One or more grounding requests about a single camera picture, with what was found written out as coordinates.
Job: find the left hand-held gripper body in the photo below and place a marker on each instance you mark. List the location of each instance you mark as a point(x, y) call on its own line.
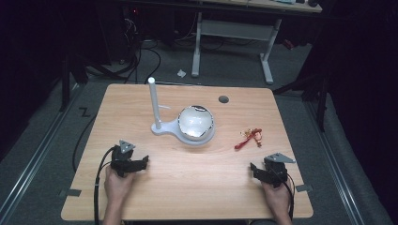
point(121, 162)

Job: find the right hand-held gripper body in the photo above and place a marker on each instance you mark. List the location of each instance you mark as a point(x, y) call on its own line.
point(276, 171)

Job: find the person's right hand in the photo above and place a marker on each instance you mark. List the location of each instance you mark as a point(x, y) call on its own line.
point(276, 197)

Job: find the person's left hand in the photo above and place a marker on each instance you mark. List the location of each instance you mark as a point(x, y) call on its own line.
point(116, 188)

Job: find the grey tape strip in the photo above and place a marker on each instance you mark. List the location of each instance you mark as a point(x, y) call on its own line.
point(70, 192)
point(304, 188)

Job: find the white stand with pole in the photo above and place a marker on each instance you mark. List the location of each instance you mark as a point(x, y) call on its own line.
point(165, 128)

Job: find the shiny silver bowl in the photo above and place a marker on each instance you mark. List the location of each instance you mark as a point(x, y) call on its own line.
point(195, 122)

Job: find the dark round table grommet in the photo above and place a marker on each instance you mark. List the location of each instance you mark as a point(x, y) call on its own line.
point(223, 99)

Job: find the black metal stand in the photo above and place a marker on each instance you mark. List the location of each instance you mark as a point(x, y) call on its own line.
point(319, 93)
point(65, 84)

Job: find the white crumpled paper scrap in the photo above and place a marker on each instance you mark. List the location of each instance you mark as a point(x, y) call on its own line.
point(181, 73)

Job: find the desk with white legs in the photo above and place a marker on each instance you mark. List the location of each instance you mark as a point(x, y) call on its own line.
point(234, 29)

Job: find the metal floor rail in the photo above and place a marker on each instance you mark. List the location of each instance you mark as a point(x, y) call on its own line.
point(34, 156)
point(334, 162)

